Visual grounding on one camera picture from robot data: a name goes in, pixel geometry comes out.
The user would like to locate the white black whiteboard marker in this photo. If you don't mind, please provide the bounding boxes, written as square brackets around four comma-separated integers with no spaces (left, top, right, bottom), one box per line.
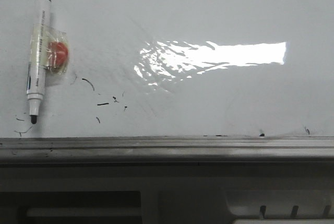
[27,0,52,125]

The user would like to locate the white whiteboard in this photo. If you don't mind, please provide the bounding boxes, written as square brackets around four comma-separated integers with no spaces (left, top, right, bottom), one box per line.
[1,0,333,138]

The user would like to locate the aluminium whiteboard tray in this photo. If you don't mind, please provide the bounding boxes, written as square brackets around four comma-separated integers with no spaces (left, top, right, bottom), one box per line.
[1,136,333,166]

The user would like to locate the red round magnet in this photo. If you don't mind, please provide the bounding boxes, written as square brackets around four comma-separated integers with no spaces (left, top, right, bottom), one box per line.
[47,41,68,68]

